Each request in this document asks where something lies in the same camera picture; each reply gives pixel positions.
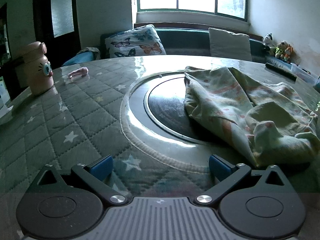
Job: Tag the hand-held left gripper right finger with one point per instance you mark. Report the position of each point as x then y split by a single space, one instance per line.
218 166

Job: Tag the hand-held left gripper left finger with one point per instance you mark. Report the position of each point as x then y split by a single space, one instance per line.
102 168

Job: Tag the pale printed garment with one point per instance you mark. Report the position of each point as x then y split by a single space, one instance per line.
220 97

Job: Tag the grey quilted star table cover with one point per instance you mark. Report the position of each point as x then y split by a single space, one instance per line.
82 110

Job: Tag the small pink toy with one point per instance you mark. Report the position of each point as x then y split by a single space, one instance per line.
80 72

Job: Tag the blue bolster cushion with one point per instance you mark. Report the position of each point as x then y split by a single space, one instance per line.
75 60

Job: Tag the pink cartoon face bottle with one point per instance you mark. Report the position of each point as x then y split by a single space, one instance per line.
37 75

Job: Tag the black remote control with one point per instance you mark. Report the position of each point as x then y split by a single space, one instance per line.
281 72

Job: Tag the crumpled beige cloth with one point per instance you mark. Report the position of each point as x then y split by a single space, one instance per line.
90 52

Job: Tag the plain white pillow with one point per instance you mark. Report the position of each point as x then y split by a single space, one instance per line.
228 43

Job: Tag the clear plastic box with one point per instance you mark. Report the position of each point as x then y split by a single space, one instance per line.
303 73

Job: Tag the butterfly print pillow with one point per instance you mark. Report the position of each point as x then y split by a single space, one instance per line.
135 42

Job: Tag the teal sofa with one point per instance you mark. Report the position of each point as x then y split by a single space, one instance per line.
185 40

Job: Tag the brown plush with green vest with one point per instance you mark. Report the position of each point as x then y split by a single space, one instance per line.
280 50

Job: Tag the orange tiger plush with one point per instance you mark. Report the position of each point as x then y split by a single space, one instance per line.
288 53

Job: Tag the black and white cow plush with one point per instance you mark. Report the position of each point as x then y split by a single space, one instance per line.
268 41

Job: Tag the dark door with frosted glass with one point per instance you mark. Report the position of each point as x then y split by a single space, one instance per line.
62 12

